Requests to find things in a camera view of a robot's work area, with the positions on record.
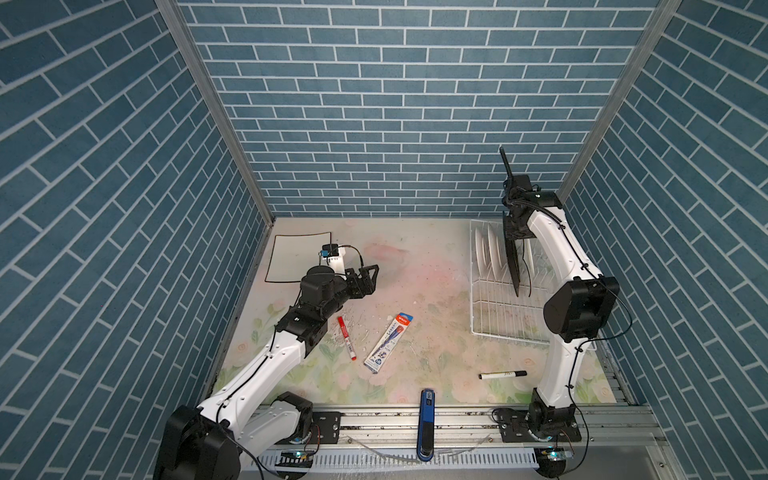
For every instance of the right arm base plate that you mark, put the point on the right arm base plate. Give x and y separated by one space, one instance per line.
534 425

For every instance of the red marker pen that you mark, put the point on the red marker pen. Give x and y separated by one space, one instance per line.
346 338

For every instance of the white wire dish rack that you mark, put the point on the white wire dish rack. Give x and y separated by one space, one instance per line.
510 294

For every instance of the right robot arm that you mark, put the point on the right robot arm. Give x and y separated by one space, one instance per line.
574 314

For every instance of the white round plate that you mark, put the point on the white round plate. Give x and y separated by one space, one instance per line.
480 255
494 253

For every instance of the pen package red blue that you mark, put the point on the pen package red blue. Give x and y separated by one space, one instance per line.
388 341

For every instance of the white square plate black rim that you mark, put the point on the white square plate black rim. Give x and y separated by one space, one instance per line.
293 255

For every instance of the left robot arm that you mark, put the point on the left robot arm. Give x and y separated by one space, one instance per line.
258 372

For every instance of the black white marker pen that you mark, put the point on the black white marker pen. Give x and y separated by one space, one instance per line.
502 374

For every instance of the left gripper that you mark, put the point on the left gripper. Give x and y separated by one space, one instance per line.
366 286

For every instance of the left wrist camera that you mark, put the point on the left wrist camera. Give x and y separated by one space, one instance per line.
332 255

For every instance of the aluminium rail frame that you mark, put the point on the aluminium rail frame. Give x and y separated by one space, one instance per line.
346 439

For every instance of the right circuit board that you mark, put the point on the right circuit board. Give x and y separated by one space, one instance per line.
553 454

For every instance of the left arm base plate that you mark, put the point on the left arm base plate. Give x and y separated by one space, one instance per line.
319 427

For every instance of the left circuit board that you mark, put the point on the left circuit board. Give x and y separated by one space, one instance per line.
294 459

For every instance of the circuit board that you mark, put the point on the circuit board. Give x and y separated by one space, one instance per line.
553 454
294 459

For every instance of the blue black handheld device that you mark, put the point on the blue black handheld device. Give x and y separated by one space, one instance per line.
426 426

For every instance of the white cable duct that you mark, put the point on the white cable duct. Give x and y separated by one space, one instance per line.
360 460

